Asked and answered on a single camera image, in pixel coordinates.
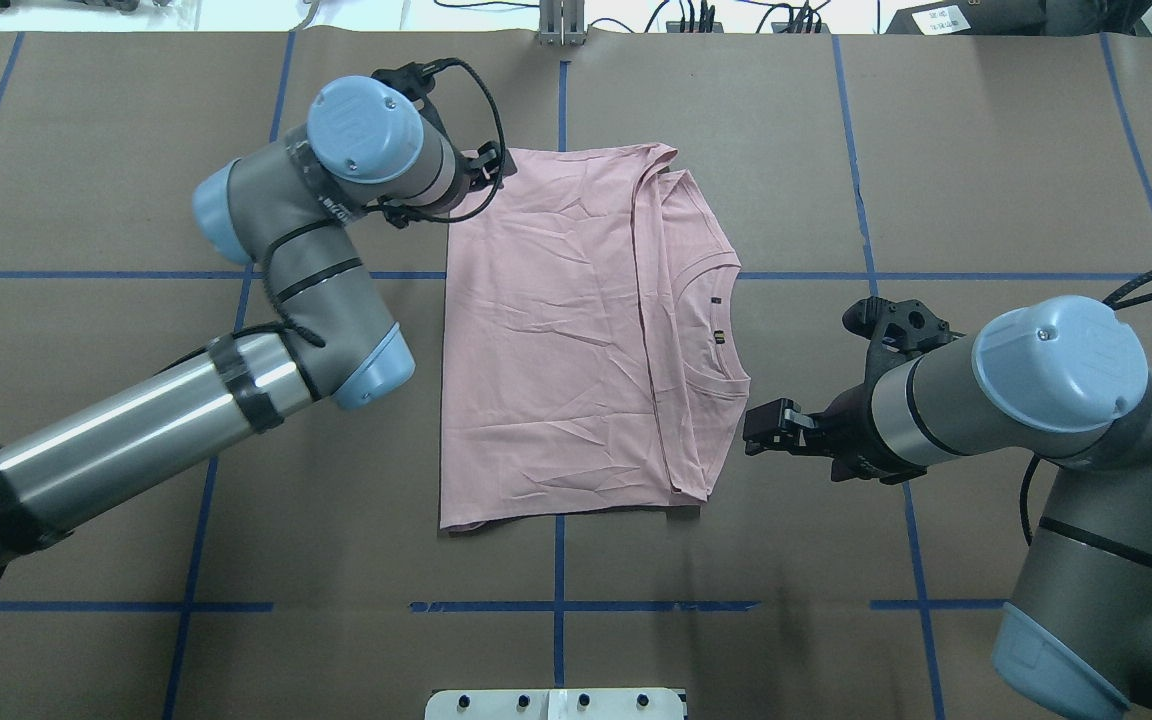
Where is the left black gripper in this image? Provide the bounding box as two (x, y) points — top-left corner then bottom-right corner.
(371, 61), (502, 217)

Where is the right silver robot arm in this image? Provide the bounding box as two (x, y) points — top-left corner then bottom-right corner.
(742, 295), (1152, 719)

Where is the pink Snoopy t-shirt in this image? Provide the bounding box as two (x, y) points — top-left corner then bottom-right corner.
(439, 143), (751, 532)

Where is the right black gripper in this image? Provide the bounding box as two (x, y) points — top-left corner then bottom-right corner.
(742, 297), (963, 486)

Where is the white camera mast base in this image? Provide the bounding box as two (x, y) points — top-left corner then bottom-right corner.
(424, 687), (689, 719)

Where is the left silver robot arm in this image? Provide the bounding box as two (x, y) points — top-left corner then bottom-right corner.
(0, 58), (513, 570)

